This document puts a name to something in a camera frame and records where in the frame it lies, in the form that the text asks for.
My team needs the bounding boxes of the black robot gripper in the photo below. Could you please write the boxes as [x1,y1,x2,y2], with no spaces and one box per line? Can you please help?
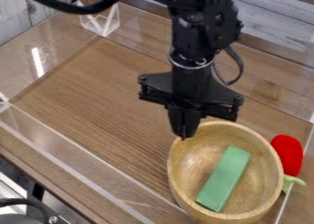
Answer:
[137,67,244,140]

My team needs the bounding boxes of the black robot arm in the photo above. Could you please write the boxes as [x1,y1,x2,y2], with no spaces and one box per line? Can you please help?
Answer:
[137,0,244,140]

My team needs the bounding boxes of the brown wooden bowl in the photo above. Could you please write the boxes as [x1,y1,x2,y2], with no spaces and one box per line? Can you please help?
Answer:
[167,121,283,224]

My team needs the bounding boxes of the green rectangular block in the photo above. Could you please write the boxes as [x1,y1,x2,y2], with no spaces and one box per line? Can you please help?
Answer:
[195,146,251,212]

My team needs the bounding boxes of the red plush strawberry toy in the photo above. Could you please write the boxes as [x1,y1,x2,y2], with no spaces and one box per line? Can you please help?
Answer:
[271,134,306,194]

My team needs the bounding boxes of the clear acrylic corner bracket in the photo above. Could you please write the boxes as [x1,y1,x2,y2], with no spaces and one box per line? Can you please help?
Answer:
[78,4,120,37]

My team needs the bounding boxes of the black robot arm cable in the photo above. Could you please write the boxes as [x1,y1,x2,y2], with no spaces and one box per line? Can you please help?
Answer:
[10,0,126,16]

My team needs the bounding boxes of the black metal table bracket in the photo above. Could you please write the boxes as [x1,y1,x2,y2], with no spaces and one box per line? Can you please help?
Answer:
[25,183,70,224]

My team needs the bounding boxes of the black cable under table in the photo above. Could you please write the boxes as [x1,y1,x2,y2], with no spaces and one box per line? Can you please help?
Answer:
[0,197,52,224]

